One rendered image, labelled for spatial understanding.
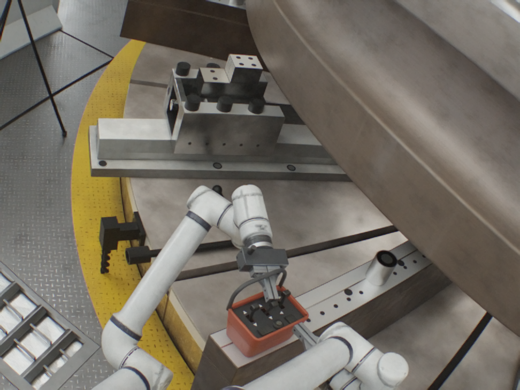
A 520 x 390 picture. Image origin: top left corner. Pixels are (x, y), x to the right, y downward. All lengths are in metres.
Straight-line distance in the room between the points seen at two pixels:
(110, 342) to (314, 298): 0.67
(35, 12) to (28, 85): 0.81
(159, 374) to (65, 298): 0.89
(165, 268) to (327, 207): 1.19
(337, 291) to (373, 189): 0.36
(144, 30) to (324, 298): 2.25
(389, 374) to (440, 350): 1.17
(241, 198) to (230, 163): 1.07
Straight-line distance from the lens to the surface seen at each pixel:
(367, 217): 3.00
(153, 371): 1.91
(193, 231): 1.96
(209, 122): 2.65
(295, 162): 3.03
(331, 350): 1.41
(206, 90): 2.69
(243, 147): 2.78
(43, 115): 3.64
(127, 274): 2.81
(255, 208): 1.82
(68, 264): 2.81
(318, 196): 2.99
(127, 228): 2.59
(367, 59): 2.28
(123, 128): 2.81
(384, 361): 1.48
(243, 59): 2.74
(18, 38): 4.34
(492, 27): 1.77
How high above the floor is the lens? 2.13
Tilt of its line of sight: 38 degrees down
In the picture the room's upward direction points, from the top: 20 degrees clockwise
